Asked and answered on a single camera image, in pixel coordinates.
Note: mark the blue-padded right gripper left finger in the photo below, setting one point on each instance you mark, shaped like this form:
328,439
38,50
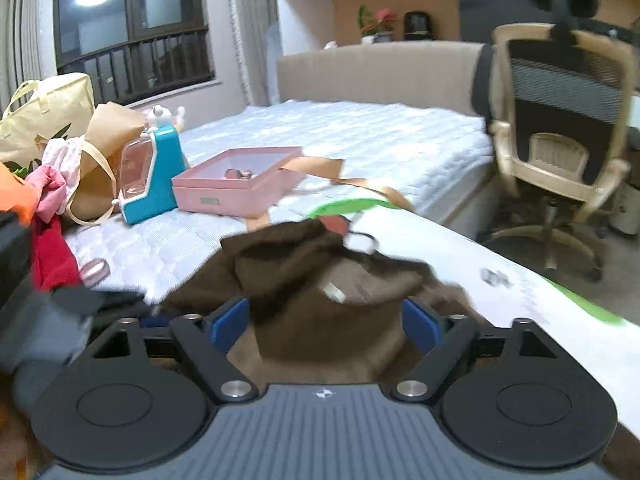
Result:
203,345

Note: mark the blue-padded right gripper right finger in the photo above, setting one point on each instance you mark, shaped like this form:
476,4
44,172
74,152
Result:
443,342

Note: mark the brown polka dot corduroy garment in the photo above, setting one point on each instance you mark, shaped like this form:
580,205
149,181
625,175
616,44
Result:
320,313

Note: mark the red knitted garment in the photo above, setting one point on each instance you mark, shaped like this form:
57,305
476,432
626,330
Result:
53,264

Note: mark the white height chart play mat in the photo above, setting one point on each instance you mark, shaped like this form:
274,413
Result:
501,290

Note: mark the small pink oval device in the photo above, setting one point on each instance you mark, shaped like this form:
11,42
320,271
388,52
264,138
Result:
94,272

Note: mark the orange pumpkin plush costume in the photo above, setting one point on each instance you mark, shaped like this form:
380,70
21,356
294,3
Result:
17,195

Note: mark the brown kraft paper bag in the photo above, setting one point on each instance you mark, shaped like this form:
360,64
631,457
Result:
111,127

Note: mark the pink rectangular gift box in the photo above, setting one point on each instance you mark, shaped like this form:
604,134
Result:
241,182

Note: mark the pink white clothing pile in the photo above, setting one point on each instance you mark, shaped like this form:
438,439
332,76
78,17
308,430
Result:
57,177

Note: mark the white quilted mattress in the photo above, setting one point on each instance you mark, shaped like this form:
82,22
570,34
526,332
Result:
424,160

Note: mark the blue white toy case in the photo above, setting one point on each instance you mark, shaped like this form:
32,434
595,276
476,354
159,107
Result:
147,166

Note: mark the yellow tote bag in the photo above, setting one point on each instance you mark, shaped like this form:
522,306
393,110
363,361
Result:
59,107

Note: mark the white waste bin with face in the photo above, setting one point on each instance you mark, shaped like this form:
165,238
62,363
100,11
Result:
625,217

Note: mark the beige upholstered bed headboard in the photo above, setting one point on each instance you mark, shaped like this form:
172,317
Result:
447,74

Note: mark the beige black office chair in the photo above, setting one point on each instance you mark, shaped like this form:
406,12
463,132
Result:
563,132

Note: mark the dark window with railing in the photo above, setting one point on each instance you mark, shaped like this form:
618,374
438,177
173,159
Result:
132,49

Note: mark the black round speaker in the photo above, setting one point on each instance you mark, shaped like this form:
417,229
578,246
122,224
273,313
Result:
418,26

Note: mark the potted red green plant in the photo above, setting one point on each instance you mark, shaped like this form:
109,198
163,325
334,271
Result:
378,27

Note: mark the white curtain right of window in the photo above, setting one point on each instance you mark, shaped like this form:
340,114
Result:
250,21

